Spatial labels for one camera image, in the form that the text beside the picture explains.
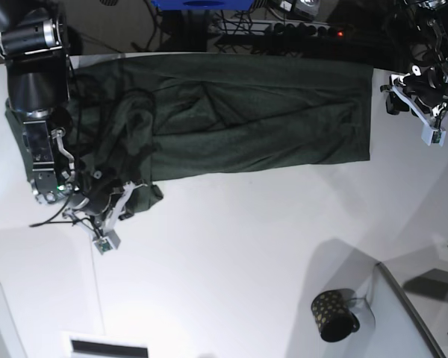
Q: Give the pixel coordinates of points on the dark green t-shirt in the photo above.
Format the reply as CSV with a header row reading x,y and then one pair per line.
x,y
166,117

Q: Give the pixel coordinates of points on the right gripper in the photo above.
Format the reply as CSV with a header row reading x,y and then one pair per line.
x,y
105,199

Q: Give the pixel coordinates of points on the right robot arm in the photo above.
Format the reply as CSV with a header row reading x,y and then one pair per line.
x,y
34,45

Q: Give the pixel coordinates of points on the black mug with gold dots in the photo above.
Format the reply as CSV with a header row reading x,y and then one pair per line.
x,y
333,317

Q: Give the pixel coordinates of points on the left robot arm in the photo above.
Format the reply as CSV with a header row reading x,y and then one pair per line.
x,y
419,31

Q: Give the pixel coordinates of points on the black power strip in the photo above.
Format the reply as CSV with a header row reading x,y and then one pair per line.
x,y
250,27

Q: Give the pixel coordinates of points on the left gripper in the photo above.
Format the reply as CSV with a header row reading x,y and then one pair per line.
x,y
426,98

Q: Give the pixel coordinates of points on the blue box with oval hole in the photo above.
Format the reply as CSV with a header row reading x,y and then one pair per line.
x,y
203,4

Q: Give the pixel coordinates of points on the grey metal side table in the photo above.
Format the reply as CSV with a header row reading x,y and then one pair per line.
x,y
409,320

